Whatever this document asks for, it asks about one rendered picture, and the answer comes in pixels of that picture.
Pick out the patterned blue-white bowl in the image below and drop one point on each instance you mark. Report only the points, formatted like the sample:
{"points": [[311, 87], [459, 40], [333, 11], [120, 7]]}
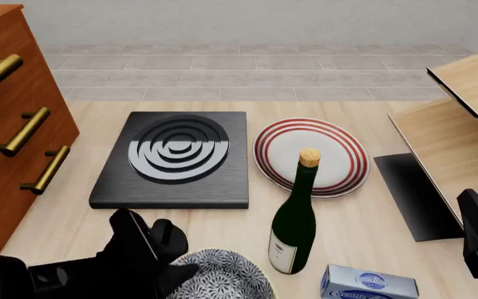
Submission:
{"points": [[226, 277]]}

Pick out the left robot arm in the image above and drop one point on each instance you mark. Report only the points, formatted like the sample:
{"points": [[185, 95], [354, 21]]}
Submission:
{"points": [[2, 277]]}

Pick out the white plate with red rings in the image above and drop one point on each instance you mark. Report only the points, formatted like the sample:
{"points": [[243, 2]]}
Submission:
{"points": [[334, 162]]}

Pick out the pale wooden rack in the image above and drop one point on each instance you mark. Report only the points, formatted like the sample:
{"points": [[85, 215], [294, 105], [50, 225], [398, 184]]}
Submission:
{"points": [[450, 140]]}

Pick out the flat black stove plate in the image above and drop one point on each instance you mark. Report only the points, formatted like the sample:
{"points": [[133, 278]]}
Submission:
{"points": [[222, 174]]}

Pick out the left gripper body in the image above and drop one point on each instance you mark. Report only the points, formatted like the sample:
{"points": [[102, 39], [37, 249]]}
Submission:
{"points": [[133, 264]]}

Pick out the blue-grey cream cheese box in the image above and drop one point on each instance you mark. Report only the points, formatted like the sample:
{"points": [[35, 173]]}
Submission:
{"points": [[367, 281]]}

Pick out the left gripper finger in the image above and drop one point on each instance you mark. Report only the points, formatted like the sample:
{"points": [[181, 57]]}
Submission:
{"points": [[183, 274]]}

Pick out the dark green corked wine bottle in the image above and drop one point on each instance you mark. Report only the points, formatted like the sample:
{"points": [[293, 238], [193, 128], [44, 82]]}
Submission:
{"points": [[295, 218]]}

